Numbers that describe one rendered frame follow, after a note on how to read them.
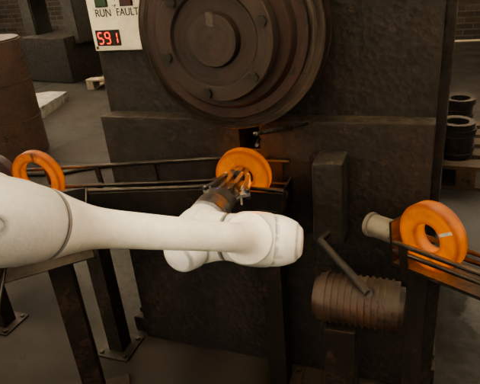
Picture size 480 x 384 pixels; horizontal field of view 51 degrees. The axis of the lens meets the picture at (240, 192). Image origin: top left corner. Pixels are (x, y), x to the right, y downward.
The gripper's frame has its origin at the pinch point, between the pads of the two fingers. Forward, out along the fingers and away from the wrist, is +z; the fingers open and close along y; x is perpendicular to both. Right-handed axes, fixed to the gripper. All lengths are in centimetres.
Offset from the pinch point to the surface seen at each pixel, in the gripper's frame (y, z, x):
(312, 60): 20.4, -1.5, 29.8
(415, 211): 45.0, -16.7, 1.2
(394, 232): 40.9, -15.6, -5.2
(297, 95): 16.7, -1.9, 21.6
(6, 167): -83, -1, -4
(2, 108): -237, 148, -39
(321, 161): 22.2, -2.4, 4.8
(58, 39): -374, 390, -40
